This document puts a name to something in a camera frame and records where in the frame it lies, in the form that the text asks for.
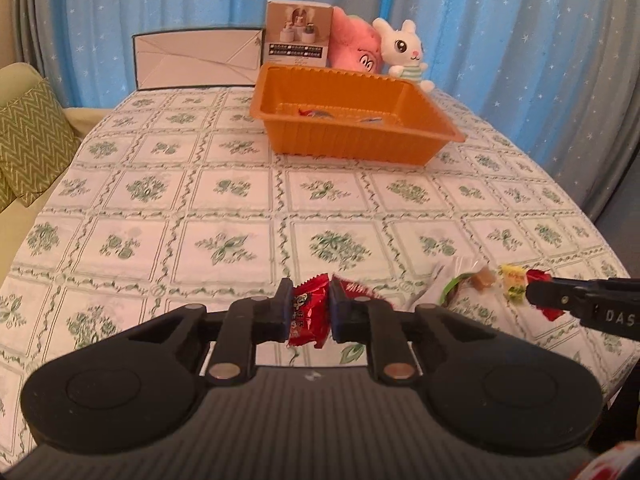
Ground blue starry curtain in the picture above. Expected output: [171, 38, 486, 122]
[15, 0, 393, 111]
[390, 0, 640, 221]

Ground white bunny plush toy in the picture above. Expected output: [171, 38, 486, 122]
[371, 17, 435, 93]

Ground silver and green snack packet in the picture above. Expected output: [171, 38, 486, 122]
[407, 256, 482, 312]

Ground pink plush toy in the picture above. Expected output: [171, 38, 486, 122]
[327, 7, 386, 75]

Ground brown candy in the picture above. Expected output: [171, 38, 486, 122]
[472, 267, 497, 292]

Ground large red snack packet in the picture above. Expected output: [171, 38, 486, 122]
[287, 274, 334, 349]

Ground pale green sofa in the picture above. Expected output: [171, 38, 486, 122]
[0, 62, 116, 281]

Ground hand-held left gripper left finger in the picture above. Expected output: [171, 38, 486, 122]
[117, 277, 293, 387]

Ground brown product box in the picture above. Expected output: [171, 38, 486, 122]
[264, 0, 335, 68]

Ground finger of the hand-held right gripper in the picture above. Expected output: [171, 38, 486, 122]
[526, 280, 601, 322]
[550, 275, 640, 291]

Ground green zigzag cushion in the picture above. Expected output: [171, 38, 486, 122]
[0, 77, 79, 199]
[0, 170, 21, 213]

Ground long white box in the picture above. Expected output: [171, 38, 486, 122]
[131, 27, 266, 92]

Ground yellow and green candy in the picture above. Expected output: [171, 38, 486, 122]
[499, 265, 529, 302]

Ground person's right forearm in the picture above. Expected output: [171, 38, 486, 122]
[592, 440, 640, 480]

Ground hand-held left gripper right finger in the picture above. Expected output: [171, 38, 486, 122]
[330, 280, 506, 387]

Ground orange plastic tray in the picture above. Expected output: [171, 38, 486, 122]
[249, 63, 467, 167]

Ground small red snack packet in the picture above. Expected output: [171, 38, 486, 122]
[525, 269, 568, 322]

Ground dark red snack packet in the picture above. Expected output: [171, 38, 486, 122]
[332, 274, 372, 302]

